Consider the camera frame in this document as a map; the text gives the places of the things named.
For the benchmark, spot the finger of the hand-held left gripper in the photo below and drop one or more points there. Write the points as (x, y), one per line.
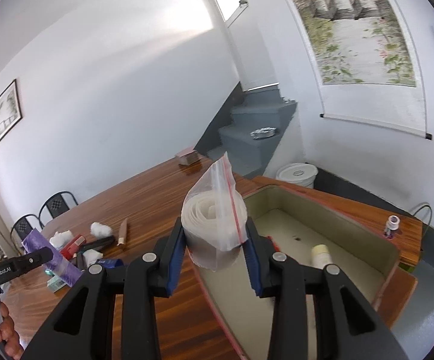
(33, 259)

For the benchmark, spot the zip bag with white roll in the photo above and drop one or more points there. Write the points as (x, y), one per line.
(209, 213)

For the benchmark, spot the white cotton wad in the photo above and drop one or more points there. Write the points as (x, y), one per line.
(61, 238)
(92, 258)

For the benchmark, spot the wooden desktop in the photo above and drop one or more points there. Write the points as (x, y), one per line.
(145, 202)

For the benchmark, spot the person's left hand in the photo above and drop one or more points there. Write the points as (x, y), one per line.
(8, 332)

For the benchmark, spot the taped sachet bundle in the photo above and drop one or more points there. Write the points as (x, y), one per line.
(38, 243)

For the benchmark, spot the framed wall picture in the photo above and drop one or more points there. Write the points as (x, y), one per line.
(1, 118)

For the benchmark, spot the plastic-wrapped cotton ball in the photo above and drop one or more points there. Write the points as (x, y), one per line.
(101, 229)

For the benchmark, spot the red tin box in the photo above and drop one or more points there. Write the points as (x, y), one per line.
(288, 228)

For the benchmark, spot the small blue packet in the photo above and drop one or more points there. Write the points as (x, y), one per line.
(110, 263)

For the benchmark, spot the grey staircase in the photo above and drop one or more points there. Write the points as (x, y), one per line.
(250, 131)

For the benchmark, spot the green paper bag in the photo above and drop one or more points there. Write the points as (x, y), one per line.
(407, 266)

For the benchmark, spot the white plastic bucket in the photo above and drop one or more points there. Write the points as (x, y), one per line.
(295, 174)

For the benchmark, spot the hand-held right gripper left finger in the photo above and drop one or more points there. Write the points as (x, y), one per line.
(175, 260)

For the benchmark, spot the hanging scroll painting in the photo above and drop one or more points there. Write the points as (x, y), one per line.
(352, 45)

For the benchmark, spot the foil tray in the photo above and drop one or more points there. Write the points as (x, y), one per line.
(262, 133)

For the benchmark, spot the green soap case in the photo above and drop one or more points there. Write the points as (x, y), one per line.
(55, 285)

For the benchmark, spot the black case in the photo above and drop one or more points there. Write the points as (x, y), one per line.
(97, 243)

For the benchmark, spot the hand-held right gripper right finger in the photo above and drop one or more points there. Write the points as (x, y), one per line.
(252, 266)

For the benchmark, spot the wooden bench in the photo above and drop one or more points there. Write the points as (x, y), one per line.
(352, 206)

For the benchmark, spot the small wooden box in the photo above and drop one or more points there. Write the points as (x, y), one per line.
(187, 156)

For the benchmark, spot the small white purple bottle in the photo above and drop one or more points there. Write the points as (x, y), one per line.
(392, 227)

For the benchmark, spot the small red carton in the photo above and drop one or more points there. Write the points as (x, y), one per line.
(72, 246)

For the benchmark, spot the cream cylindrical container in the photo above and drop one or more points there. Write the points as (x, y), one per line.
(321, 255)

